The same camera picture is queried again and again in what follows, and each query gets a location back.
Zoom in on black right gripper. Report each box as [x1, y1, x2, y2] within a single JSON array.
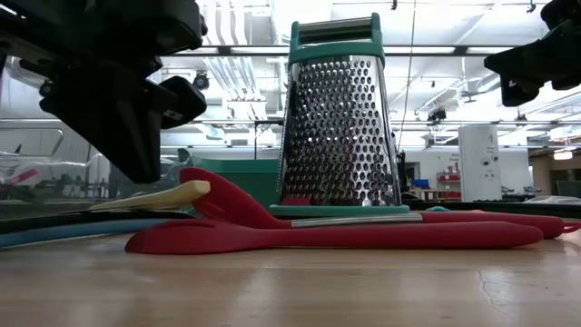
[[483, 0, 581, 108]]

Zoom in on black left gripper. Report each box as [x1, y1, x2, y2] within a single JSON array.
[[0, 0, 209, 183]]

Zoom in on black ceiling track beam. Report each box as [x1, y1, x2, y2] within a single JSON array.
[[174, 44, 518, 57]]

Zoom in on thin hanging black cable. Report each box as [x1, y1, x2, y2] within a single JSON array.
[[396, 0, 418, 151]]

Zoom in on green plastic bin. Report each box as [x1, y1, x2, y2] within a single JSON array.
[[190, 156, 281, 209]]

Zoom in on white pillar cabinet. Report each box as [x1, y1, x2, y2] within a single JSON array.
[[458, 124, 503, 203]]

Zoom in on clear plastic bin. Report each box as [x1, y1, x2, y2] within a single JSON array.
[[0, 118, 182, 219]]

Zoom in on red silicone spoon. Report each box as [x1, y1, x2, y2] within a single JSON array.
[[124, 220, 545, 255]]

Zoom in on cream handle table knife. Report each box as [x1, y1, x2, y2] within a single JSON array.
[[88, 180, 212, 213]]

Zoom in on black slotted spoon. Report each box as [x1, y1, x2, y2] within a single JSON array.
[[0, 209, 197, 235]]

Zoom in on red spatula with steel neck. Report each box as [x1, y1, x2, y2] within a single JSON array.
[[180, 166, 581, 241]]

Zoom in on black metal table frame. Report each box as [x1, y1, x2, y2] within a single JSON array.
[[401, 199, 581, 219]]

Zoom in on steel box grater teal handle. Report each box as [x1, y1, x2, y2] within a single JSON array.
[[270, 12, 411, 217]]

